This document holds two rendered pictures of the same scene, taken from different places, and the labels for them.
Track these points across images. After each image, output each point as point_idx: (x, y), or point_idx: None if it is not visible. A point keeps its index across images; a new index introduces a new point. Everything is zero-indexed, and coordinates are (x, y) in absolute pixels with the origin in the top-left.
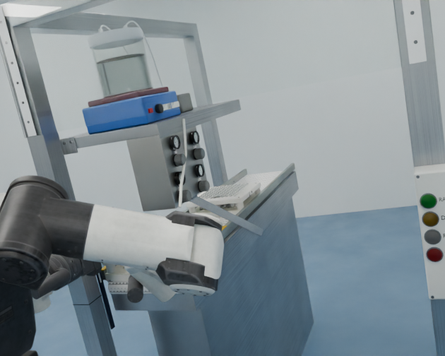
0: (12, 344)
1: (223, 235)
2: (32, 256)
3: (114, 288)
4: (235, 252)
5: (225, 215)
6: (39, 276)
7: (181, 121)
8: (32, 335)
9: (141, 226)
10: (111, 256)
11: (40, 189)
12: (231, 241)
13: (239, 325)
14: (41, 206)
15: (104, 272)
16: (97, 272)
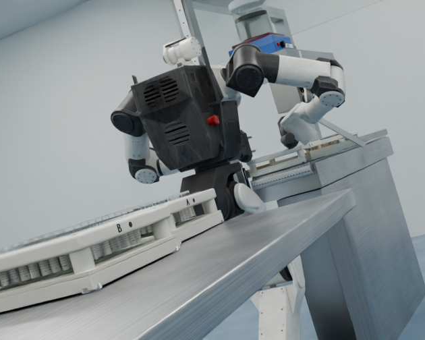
0: (234, 142)
1: (333, 149)
2: (259, 68)
3: (257, 182)
4: (344, 167)
5: (334, 127)
6: (260, 81)
7: (297, 52)
8: (240, 144)
9: (304, 61)
10: (291, 75)
11: (252, 48)
12: (339, 157)
13: (353, 233)
14: (255, 53)
15: (248, 171)
16: (249, 158)
